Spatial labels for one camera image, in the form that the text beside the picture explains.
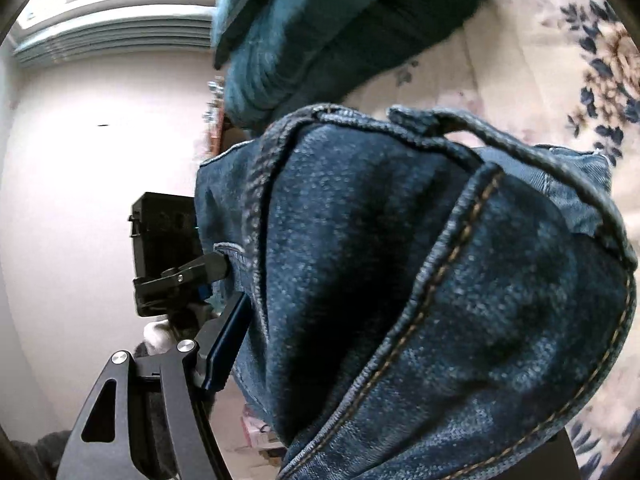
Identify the pink box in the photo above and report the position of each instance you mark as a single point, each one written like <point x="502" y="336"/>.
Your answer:
<point x="260" y="435"/>

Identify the dark grey cloth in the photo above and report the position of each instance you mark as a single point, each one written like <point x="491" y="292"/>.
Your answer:
<point x="40" y="455"/>

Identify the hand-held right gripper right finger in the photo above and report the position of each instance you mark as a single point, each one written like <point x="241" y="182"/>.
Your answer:
<point x="560" y="462"/>

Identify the blue denim pants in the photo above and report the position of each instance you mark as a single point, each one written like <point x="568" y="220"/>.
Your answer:
<point x="400" y="285"/>

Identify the cluttered shelf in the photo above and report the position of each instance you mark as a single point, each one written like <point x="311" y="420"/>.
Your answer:
<point x="215" y="120"/>

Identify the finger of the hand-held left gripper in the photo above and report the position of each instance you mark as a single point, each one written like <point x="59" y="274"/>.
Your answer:
<point x="200" y="267"/>

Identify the floral printed blanket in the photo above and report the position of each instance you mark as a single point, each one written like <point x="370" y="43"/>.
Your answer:
<point x="530" y="60"/>

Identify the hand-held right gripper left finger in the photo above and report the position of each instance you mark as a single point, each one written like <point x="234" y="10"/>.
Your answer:
<point x="226" y="340"/>

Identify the wall air conditioner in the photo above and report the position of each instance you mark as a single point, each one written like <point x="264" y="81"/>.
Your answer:
<point x="120" y="35"/>

